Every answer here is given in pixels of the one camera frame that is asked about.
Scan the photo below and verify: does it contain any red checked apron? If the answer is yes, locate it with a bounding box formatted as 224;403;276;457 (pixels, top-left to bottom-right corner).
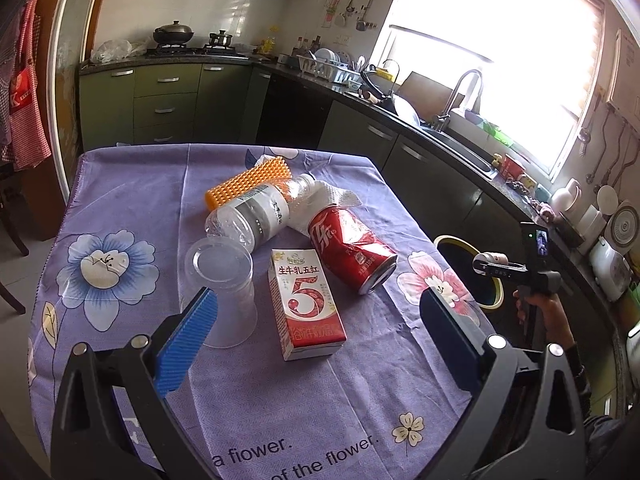
9;0;52;171

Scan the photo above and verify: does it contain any white pitcher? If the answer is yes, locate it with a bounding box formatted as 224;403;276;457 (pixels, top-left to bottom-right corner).
550;178;583;213

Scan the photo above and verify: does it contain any steel faucet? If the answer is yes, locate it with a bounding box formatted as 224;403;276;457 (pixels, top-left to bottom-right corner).
431;69;484;133

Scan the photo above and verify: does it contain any red soda can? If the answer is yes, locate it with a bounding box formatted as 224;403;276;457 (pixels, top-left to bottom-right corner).
307;204;399;295

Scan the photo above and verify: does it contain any person's right forearm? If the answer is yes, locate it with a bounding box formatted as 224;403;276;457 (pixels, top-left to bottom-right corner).
557;340;628;466

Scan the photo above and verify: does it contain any wooden cutting board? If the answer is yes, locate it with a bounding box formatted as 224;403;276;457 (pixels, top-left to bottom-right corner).
400;71;441;106

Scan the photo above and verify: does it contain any clear plastic cup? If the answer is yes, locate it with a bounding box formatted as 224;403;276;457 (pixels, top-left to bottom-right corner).
184;238;258;349

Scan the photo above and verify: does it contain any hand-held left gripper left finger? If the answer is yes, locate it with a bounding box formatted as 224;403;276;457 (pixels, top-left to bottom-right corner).
50;286;221;480

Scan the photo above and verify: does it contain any bright window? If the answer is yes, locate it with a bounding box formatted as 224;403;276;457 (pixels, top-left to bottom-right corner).
385;0;606;181

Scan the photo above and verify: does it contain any dark waste bin yellow rim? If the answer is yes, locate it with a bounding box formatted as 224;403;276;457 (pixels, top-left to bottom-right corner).
432;234;505;313

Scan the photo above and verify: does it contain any white rice cooker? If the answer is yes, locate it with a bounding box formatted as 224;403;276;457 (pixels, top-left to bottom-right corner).
590;240;632;301

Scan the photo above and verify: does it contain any person's right hand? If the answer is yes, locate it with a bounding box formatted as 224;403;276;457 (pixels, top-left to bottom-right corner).
515;291;574;348

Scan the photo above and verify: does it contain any clear plastic bottle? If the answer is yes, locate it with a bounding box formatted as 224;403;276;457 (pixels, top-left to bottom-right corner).
205;172;321;253

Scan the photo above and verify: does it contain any glass sliding door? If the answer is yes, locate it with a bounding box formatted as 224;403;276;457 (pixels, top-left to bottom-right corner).
47;0;108;201

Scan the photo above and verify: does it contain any white plate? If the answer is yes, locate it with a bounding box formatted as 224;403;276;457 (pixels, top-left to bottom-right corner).
395;100;421;128

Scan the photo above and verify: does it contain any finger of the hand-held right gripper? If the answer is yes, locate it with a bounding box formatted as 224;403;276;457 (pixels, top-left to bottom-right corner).
481;259;527;280

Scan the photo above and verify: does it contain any black wok with lid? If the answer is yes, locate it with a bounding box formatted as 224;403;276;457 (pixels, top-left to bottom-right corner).
152;21;195;46

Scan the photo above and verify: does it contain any steel sink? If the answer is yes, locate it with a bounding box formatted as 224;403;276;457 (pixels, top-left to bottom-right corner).
420;125;498;173

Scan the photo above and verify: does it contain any red white milk carton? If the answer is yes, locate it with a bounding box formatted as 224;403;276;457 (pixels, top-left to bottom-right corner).
268;248;347;362

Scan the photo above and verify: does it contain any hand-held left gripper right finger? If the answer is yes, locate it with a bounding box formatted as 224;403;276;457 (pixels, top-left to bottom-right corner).
419;286;587;480

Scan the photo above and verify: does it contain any gas stove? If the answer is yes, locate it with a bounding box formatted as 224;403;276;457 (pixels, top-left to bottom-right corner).
145;44;251;58

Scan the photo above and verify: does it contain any orange studded pad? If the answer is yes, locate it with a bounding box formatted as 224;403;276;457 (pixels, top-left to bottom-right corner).
205;156;293;211

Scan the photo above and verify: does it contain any white dish rack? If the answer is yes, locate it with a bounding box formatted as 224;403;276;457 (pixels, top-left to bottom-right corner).
297;55;363;86

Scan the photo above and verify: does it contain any clear plastic bag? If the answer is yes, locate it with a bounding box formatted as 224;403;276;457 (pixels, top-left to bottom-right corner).
90;39;148;64

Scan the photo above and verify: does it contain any white paper towel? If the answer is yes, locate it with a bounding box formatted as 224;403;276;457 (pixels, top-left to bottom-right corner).
287;177;362;236

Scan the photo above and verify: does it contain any purple floral tablecloth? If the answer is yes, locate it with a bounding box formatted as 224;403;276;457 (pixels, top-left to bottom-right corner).
27;142;501;480

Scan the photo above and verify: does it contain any white water heater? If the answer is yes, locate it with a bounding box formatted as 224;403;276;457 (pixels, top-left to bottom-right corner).
607;30;640;121

